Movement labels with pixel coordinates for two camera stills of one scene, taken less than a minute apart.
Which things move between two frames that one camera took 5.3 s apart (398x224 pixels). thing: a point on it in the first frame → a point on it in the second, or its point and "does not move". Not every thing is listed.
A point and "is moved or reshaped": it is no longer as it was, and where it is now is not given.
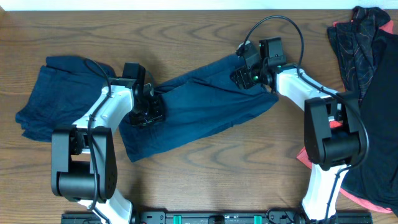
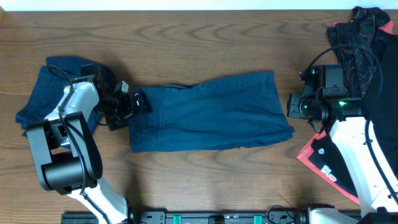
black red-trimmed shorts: x=374 y=181 does not move
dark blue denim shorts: x=192 y=104 is moved or reshaped
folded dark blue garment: x=66 y=86 does not move
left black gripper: x=154 y=111 → x=127 y=109
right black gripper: x=242 y=80 → x=293 y=106
